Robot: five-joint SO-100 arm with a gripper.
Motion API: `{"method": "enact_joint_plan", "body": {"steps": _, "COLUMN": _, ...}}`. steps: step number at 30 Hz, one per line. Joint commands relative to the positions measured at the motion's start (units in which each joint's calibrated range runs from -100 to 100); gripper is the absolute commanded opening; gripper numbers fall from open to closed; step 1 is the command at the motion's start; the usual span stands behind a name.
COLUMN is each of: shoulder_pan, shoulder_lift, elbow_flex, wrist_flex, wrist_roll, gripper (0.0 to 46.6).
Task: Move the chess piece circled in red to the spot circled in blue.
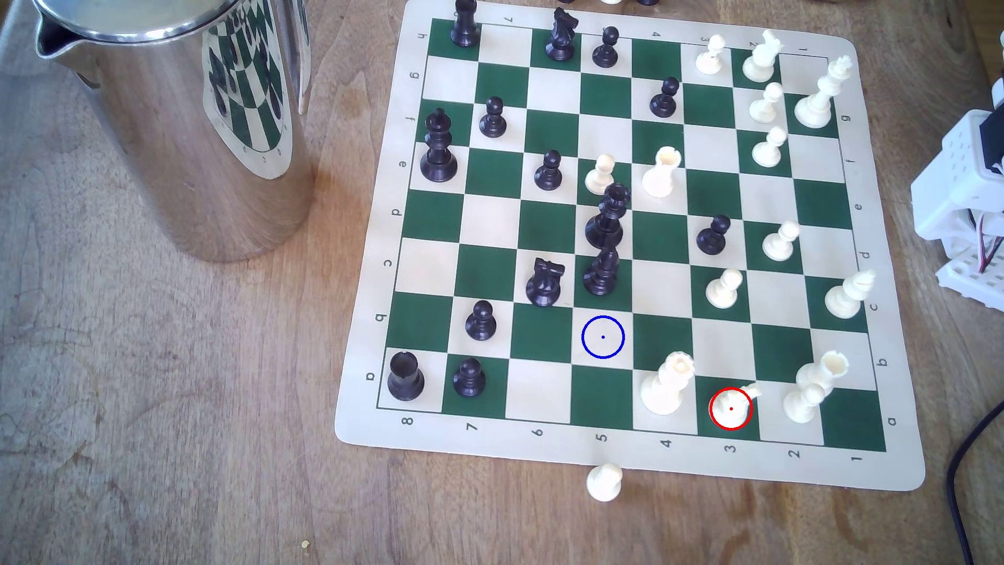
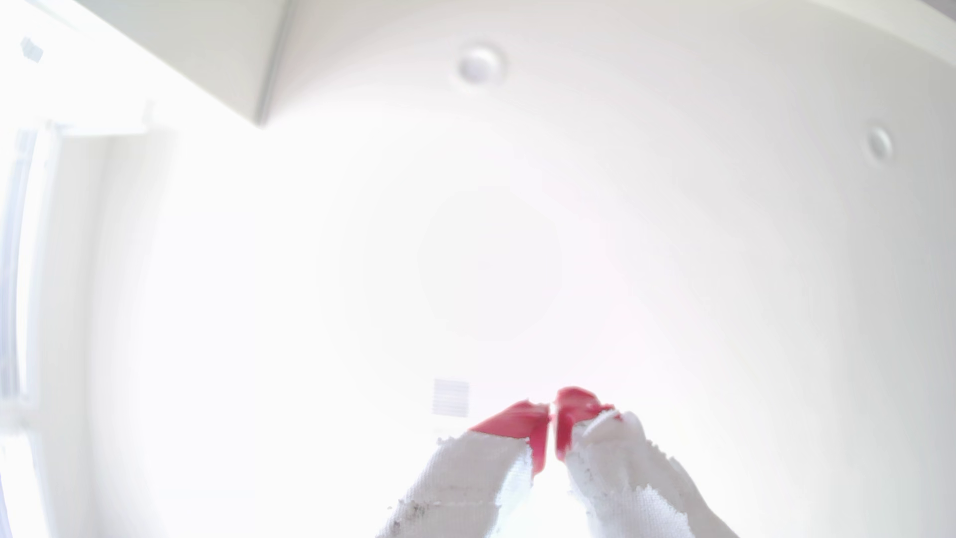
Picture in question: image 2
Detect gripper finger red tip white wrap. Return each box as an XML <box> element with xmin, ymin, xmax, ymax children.
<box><xmin>555</xmin><ymin>386</ymin><xmax>740</xmax><ymax>538</ymax></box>
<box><xmin>377</xmin><ymin>401</ymin><xmax>551</xmax><ymax>538</ymax></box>

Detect white square air vent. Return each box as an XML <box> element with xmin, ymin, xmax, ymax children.
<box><xmin>432</xmin><ymin>379</ymin><xmax>471</xmax><ymax>418</ymax></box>

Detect round recessed ceiling light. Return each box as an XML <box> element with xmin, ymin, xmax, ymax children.
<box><xmin>457</xmin><ymin>43</ymin><xmax>509</xmax><ymax>86</ymax></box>
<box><xmin>865</xmin><ymin>123</ymin><xmax>896</xmax><ymax>164</ymax></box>

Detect white window frame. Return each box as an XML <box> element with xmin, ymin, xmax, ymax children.
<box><xmin>0</xmin><ymin>123</ymin><xmax>61</xmax><ymax>434</ymax></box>

